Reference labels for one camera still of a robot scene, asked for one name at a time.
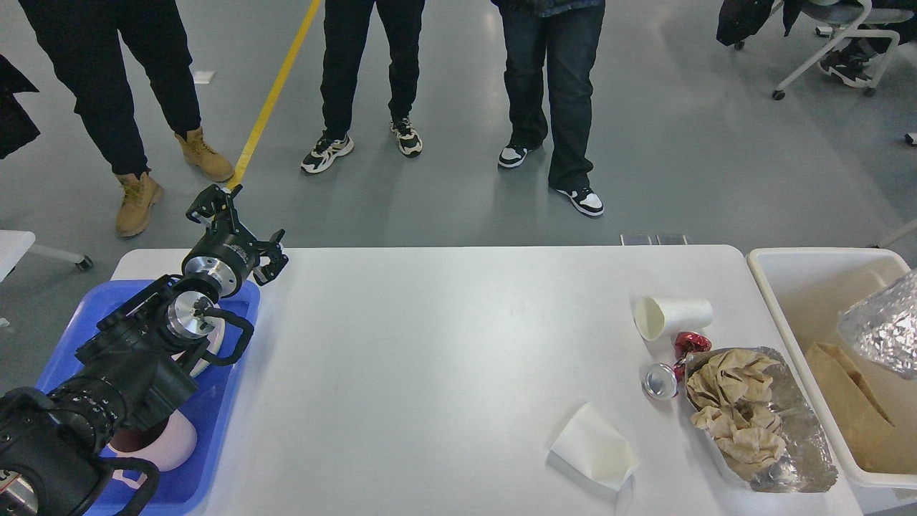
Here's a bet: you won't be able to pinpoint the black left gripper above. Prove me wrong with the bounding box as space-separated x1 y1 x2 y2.
181 185 289 297

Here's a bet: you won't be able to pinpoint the person in black-white sneakers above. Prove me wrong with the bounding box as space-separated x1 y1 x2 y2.
300 0 426 174

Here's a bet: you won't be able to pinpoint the person in dark jeans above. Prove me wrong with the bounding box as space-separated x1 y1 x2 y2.
495 1 606 218

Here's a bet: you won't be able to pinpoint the pink mug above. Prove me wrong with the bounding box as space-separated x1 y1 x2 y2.
107 411 197 472

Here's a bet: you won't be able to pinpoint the aluminium foil sheet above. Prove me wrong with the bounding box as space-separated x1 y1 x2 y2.
837 269 916 380

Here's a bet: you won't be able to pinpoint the pink plate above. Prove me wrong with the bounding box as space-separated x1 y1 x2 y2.
190 319 226 378

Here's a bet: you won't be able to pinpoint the white office chair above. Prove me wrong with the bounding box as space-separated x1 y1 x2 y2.
732 0 917 100

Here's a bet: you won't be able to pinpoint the floor outlet plates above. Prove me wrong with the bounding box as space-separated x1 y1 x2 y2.
620 233 691 246

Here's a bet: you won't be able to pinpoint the white side table left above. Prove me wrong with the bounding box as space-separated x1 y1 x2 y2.
0 229 94 282

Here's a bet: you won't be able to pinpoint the crushed red soda can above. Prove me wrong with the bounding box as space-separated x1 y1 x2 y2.
641 331 713 401

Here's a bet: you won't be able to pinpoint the blue plastic tray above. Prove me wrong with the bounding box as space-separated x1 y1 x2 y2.
36 279 245 515

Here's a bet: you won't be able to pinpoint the white paper sheet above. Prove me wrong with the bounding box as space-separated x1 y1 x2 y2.
549 403 640 491

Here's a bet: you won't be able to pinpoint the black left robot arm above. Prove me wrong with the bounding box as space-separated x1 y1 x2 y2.
1 185 289 515

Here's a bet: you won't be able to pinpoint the white paper cup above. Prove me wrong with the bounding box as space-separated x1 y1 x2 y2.
633 296 714 342

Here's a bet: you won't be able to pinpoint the person in tan boots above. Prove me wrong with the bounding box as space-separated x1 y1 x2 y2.
20 1 234 238

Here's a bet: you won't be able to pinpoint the white plastic bin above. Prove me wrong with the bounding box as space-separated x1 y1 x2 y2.
747 248 916 490

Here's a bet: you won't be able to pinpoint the foil tray with brown paper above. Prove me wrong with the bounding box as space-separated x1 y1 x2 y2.
684 347 838 493

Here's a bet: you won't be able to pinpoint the brown paper bag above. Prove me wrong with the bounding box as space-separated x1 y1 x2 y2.
805 342 915 474

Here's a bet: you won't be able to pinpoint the seated person in background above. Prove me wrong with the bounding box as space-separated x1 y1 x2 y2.
818 14 916 88

